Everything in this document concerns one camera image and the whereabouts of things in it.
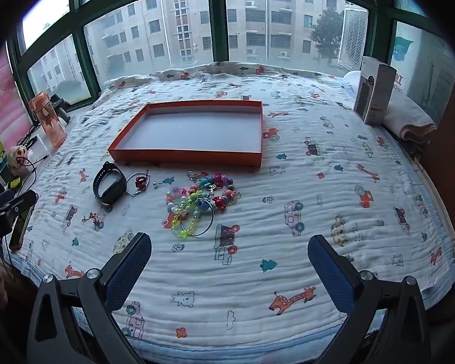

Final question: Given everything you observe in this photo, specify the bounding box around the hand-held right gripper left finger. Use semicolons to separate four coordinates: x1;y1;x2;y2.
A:
26;231;153;364

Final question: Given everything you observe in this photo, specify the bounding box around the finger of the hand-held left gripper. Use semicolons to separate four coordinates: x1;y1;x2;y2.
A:
0;190;16;213
0;190;39;228

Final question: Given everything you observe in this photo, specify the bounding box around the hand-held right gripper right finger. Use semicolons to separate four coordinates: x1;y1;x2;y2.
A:
307;234;431;364

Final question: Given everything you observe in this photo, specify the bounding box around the gold charm earring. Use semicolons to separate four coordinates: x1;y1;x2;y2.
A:
83;212;103;230

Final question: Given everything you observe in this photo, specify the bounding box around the pastel clear bead bracelet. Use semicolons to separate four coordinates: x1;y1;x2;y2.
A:
164;187;207;240

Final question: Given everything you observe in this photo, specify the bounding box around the black smart band watch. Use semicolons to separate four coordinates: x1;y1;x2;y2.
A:
93;162;127;204

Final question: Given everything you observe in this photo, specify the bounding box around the silver hoop earring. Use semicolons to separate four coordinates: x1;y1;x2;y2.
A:
180;196;215;237
126;172;150;198

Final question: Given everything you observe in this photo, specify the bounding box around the colourful candy bead bracelet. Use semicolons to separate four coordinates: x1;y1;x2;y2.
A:
187;172;242;215

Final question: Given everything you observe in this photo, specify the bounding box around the orange shallow tray box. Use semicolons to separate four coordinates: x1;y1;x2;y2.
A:
107;100;264;168

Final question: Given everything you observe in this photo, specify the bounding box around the dark smartphone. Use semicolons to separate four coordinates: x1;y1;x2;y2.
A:
8;205;34;251

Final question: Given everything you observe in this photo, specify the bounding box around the small skull figurine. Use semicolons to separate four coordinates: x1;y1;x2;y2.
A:
8;145;30;177

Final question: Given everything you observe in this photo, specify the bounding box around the orange water bottle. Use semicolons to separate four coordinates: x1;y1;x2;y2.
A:
28;92;68;148

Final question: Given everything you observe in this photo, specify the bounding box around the white cartoon printed blanket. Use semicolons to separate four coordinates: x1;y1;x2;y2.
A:
8;61;455;361

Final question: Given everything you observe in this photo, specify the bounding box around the black handheld device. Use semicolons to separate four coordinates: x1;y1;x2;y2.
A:
47;94;72;124

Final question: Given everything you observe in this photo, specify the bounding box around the peach folded towel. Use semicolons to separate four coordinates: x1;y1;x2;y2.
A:
398;123;438;145

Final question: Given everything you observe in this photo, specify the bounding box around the white folded towel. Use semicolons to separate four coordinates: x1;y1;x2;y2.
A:
343;70;436;130

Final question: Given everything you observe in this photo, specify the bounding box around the white cardboard product box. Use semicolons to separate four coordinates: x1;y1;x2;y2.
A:
353;56;398;126

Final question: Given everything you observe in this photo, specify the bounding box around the white louvred air-conditioner cover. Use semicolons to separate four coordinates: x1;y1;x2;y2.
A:
337;7;369;72

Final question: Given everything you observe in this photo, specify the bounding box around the apartment building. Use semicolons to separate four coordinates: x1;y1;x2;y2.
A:
26;0;349;95

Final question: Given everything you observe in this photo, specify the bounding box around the blue window sticker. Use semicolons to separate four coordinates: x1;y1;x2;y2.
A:
393;36;415;61

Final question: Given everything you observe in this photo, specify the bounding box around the green tree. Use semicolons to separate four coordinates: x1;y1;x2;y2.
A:
310;8;344;65

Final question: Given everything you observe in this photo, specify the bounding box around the black cable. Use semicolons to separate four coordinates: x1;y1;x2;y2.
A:
15;125;52;183

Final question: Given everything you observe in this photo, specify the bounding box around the pink wall poster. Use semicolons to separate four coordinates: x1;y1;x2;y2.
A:
0;55;29;141

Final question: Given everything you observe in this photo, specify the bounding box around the green window frame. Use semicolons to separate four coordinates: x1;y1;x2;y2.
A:
5;0;455;107

